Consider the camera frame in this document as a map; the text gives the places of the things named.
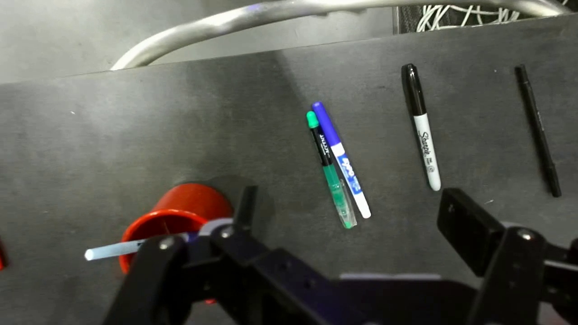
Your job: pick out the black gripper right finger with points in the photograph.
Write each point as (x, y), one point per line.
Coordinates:
(516, 272)

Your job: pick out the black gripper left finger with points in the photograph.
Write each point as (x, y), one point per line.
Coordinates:
(198, 282)

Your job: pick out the thin black pen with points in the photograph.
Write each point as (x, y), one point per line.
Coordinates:
(536, 129)

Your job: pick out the orange red cup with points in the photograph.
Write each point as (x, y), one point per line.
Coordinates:
(186, 205)

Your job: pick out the silver pen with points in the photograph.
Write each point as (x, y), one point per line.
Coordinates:
(113, 250)

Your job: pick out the black Sharpie marker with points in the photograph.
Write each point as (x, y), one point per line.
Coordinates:
(424, 138)

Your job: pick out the green whiteboard marker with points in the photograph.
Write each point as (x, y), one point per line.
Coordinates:
(336, 192)

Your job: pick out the blue whiteboard marker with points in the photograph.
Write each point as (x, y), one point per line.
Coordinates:
(348, 172)

